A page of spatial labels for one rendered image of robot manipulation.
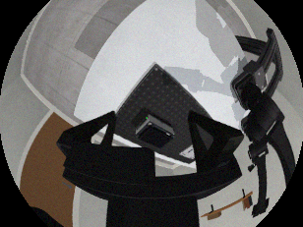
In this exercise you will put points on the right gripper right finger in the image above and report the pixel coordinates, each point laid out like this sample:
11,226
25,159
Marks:
225,139

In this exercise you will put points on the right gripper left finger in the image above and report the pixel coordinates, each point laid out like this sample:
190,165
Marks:
84,132

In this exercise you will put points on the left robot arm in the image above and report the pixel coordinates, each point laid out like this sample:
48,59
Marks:
256,148

